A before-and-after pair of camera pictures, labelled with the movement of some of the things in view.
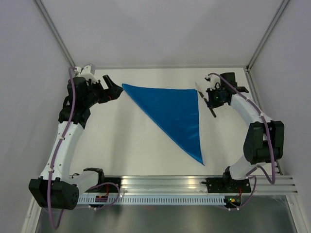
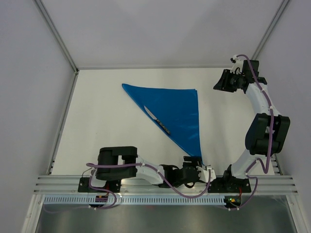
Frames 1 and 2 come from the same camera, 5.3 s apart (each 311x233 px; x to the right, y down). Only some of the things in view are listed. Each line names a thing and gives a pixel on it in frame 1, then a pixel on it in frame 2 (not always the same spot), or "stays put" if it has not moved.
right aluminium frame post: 283,4 stays put
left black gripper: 112,93 to 196,161
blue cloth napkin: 175,112 stays put
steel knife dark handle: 203,96 to 159,123
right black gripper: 211,103 to 222,84
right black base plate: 221,185 stays put
